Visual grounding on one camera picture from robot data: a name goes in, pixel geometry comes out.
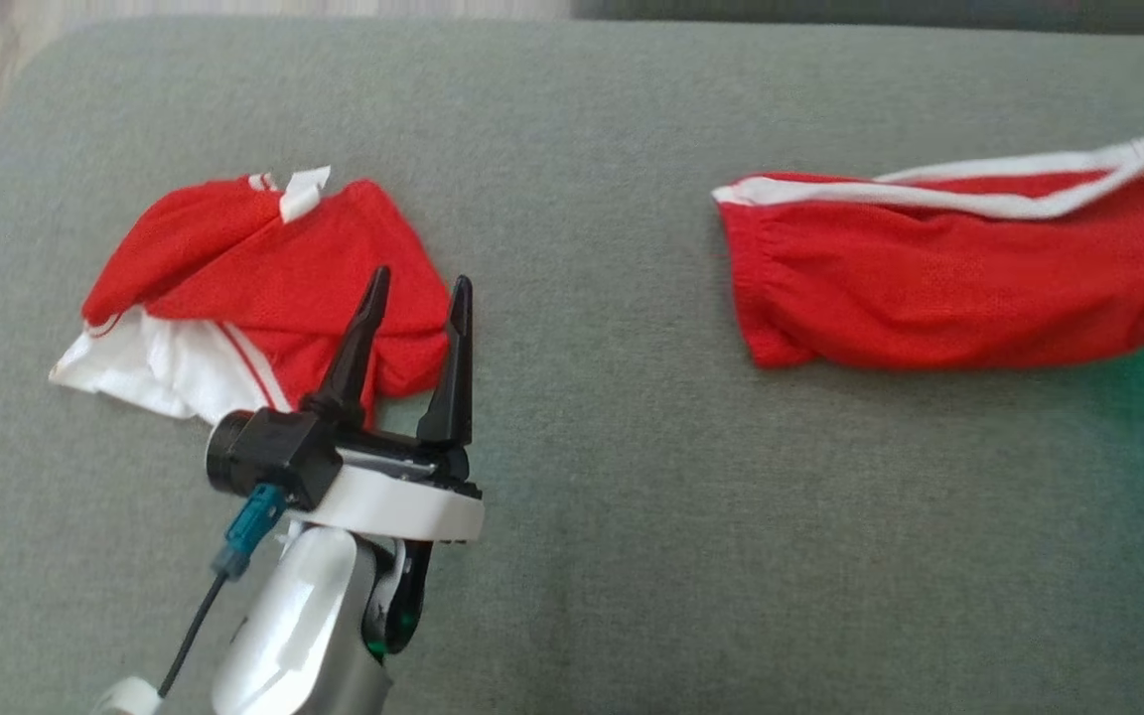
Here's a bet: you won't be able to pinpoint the white cable clip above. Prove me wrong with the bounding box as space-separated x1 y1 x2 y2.
90 678 163 715

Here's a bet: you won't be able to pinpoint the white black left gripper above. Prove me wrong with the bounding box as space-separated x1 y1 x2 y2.
289 265 486 544

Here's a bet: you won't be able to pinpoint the red white basketball jersey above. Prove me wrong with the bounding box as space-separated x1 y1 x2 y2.
49 166 452 428

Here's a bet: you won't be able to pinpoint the grey sofa seat cushion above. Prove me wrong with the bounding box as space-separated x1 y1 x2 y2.
0 15 1144 715

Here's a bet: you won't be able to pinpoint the red white basketball shorts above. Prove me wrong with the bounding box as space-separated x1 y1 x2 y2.
712 132 1144 371

